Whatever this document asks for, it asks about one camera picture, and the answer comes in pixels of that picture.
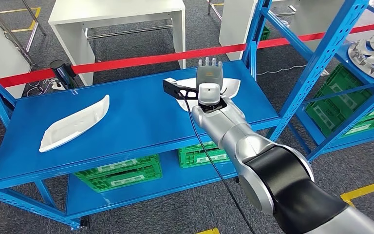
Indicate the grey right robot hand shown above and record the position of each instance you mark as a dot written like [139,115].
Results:
[209,72]

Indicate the broad white shell part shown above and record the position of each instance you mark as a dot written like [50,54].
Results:
[232,86]

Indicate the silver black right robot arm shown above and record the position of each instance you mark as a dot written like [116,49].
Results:
[264,155]

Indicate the blue steel shelf rack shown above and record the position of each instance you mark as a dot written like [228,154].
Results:
[135,116]
[351,124]

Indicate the long narrow white shell part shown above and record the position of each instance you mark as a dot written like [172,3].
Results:
[74,126]

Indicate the white table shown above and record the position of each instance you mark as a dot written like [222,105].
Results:
[116,11]
[235,29]

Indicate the red barrier belt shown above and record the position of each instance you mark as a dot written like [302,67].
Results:
[22,77]
[158,58]

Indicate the yellow floor tape strip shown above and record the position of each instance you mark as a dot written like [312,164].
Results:
[217,5]

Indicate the clear plastic wrapper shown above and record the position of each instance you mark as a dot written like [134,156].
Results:
[282,24]

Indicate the white power strip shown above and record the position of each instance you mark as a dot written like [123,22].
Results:
[58,86]

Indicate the yellow floor tape outline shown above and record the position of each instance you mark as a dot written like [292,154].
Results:
[367,189]

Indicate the white cabinet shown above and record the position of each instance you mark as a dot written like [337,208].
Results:
[0,51]

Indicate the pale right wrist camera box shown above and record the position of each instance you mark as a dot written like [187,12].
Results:
[209,95]

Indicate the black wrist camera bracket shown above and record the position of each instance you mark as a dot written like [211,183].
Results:
[172,87]

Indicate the black barrier post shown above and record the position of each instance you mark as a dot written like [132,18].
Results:
[61,73]

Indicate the chrome tube frame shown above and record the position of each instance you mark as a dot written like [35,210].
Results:
[32,38]

